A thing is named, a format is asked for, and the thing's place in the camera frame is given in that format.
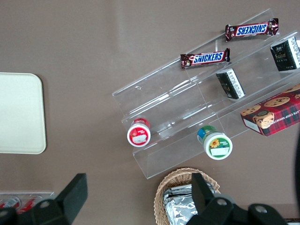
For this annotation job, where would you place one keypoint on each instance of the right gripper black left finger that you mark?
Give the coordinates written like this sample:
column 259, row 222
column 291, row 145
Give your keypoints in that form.
column 70, row 199

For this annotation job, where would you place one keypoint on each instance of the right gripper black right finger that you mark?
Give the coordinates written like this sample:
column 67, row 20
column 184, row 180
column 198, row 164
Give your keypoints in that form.
column 206, row 206

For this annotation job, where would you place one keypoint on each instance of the light wicker basket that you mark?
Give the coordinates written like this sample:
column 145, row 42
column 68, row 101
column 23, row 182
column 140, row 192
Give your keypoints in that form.
column 174, row 175

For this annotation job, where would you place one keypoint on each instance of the beige plastic tray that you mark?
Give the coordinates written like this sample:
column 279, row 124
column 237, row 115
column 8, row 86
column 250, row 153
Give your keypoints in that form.
column 21, row 112

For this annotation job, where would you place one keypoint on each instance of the clear acrylic bottle rack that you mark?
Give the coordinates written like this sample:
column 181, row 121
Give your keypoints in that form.
column 47, row 195

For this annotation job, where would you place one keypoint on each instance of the silver foil pouch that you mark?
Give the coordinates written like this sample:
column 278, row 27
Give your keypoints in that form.
column 178, row 211
column 175, row 190

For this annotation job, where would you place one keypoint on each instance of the red cola bottle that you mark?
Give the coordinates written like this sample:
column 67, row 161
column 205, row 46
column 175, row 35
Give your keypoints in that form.
column 27, row 205
column 8, row 202

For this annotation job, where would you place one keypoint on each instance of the green lidded cup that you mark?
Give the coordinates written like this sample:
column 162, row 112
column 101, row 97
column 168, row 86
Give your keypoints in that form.
column 218, row 145

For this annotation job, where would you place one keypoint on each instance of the red lidded cup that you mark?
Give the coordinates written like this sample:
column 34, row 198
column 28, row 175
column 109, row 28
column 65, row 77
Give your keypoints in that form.
column 139, row 137

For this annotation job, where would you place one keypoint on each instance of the clear acrylic tiered shelf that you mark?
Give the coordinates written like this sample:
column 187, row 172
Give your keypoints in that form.
column 168, row 103

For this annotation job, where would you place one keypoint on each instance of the red tartan cookie box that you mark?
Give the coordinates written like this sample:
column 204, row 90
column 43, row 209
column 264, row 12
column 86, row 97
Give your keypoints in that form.
column 279, row 112

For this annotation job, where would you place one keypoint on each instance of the small black box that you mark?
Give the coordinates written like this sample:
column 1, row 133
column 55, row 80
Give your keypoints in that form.
column 230, row 84
column 284, row 55

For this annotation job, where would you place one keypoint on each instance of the Snickers chocolate bar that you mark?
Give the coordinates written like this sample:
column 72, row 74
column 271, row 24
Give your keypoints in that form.
column 206, row 58
column 252, row 30

